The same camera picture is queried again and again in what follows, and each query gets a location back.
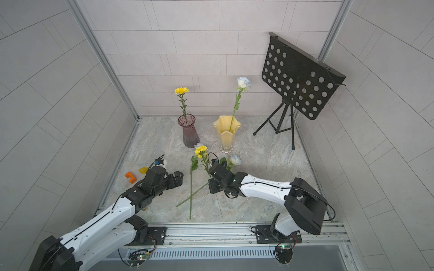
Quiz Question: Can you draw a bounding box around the yellow carnation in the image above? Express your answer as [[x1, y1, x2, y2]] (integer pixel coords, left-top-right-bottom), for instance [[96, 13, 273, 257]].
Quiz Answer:
[[190, 145, 211, 216], [174, 87, 189, 120]]

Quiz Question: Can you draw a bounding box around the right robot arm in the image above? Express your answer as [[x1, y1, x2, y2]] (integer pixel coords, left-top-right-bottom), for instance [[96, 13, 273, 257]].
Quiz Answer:
[[208, 159, 328, 244]]

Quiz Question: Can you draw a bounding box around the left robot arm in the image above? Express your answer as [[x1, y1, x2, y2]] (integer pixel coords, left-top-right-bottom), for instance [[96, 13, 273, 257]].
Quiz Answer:
[[30, 167, 184, 271]]

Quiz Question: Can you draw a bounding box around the yellow block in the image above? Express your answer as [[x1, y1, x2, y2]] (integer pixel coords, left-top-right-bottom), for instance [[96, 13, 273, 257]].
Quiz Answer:
[[139, 167, 149, 175]]

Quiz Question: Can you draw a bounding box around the orange block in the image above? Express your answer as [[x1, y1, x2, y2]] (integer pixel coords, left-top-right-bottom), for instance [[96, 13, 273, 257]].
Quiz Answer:
[[124, 172, 137, 184]]

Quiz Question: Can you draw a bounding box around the yellow glass vase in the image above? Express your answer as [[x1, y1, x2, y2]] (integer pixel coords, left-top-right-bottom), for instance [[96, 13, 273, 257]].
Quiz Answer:
[[212, 115, 241, 154]]

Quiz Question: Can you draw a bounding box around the purple glass vase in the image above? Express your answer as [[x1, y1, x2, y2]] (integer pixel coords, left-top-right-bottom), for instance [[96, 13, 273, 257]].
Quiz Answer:
[[177, 114, 200, 148]]

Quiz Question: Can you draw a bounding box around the left circuit board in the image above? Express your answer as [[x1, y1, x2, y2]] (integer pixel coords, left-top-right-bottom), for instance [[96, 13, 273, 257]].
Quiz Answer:
[[127, 249, 152, 268]]

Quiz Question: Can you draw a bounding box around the circuit board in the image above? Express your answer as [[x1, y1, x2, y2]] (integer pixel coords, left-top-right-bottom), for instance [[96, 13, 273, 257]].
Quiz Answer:
[[127, 249, 152, 268], [274, 246, 293, 265]]

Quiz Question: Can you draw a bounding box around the right circuit board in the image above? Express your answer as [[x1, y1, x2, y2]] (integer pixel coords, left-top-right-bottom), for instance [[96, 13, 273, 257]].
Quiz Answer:
[[274, 246, 293, 265]]

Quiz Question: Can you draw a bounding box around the black music stand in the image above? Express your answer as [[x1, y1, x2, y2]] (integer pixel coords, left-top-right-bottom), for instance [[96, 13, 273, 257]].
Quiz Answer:
[[253, 32, 346, 137]]

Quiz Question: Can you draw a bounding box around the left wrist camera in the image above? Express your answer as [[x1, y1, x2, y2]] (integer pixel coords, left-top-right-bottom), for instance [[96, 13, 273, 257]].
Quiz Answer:
[[151, 155, 166, 168]]

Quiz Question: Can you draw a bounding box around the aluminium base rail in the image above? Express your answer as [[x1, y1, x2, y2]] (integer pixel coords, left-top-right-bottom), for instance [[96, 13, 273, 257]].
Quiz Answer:
[[133, 222, 350, 248]]

